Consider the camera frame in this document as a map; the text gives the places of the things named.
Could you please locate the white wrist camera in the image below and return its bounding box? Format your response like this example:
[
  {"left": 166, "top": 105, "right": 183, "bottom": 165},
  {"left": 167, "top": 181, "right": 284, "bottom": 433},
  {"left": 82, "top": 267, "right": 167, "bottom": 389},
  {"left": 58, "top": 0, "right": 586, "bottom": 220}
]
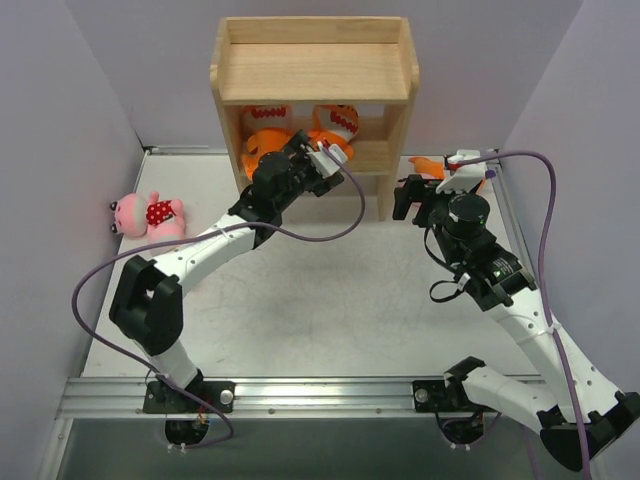
[
  {"left": 436, "top": 149, "right": 487, "bottom": 194},
  {"left": 309, "top": 142, "right": 348, "bottom": 179}
]

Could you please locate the pink plush striped shirt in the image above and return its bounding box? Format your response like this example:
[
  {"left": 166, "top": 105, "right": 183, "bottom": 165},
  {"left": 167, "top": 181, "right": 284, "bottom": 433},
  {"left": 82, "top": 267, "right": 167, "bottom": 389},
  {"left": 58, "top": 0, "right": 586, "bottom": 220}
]
[{"left": 147, "top": 217, "right": 185, "bottom": 244}]

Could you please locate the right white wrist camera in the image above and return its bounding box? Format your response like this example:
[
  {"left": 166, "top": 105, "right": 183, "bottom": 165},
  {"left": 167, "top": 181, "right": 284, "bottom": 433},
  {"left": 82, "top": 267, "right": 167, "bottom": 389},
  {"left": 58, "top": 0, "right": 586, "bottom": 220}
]
[{"left": 436, "top": 149, "right": 487, "bottom": 194}]

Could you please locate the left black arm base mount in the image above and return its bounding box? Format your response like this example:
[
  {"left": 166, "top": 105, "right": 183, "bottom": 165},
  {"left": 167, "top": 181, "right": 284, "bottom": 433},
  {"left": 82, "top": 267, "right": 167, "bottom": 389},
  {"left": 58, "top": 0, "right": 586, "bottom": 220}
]
[{"left": 142, "top": 380, "right": 236, "bottom": 414}]

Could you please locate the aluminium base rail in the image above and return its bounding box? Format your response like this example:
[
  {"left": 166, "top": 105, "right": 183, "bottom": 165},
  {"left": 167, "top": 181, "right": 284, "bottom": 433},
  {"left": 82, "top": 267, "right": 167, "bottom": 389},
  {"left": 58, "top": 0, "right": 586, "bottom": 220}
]
[{"left": 57, "top": 377, "right": 431, "bottom": 420}]

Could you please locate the orange shark plush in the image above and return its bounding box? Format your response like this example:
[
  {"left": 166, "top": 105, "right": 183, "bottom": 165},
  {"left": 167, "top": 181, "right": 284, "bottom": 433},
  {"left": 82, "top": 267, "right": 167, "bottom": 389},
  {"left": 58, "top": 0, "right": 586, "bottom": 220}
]
[
  {"left": 409, "top": 156, "right": 445, "bottom": 181},
  {"left": 241, "top": 104, "right": 293, "bottom": 179},
  {"left": 309, "top": 104, "right": 360, "bottom": 160}
]

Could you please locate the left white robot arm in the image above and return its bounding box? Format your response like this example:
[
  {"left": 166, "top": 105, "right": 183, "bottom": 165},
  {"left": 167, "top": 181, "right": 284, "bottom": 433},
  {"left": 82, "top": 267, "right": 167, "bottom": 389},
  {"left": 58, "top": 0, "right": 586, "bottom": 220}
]
[{"left": 109, "top": 131, "right": 348, "bottom": 411}]

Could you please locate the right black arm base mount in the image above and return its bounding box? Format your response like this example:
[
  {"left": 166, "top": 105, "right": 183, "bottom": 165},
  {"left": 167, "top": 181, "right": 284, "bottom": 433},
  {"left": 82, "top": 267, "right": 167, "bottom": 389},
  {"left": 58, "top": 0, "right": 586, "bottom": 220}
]
[{"left": 411, "top": 356, "right": 493, "bottom": 414}]

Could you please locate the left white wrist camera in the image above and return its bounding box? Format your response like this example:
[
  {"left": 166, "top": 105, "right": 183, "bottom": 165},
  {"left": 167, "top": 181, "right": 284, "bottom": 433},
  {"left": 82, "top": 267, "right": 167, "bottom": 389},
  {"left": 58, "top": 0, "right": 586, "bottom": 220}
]
[{"left": 309, "top": 142, "right": 348, "bottom": 179}]

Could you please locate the pink plush red polka-dot shirt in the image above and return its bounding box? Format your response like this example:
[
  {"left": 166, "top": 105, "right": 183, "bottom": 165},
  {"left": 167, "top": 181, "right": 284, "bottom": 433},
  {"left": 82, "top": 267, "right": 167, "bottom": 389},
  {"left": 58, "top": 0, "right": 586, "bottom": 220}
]
[{"left": 109, "top": 191, "right": 186, "bottom": 238}]

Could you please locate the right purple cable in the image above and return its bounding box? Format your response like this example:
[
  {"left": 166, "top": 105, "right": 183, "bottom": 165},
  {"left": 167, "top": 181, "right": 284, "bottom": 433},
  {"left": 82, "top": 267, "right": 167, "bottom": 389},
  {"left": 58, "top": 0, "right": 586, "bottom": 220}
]
[{"left": 449, "top": 149, "right": 594, "bottom": 480}]

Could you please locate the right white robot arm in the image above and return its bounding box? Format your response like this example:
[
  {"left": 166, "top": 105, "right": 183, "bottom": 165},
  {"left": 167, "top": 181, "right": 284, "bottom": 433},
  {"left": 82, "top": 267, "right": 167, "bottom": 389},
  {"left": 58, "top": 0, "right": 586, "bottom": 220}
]
[{"left": 392, "top": 175, "right": 639, "bottom": 472}]

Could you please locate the wooden three-tier shelf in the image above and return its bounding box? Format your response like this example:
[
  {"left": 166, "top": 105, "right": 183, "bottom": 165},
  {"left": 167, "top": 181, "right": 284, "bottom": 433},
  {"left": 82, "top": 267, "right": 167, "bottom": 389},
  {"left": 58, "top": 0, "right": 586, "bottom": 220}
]
[{"left": 210, "top": 16, "right": 419, "bottom": 220}]

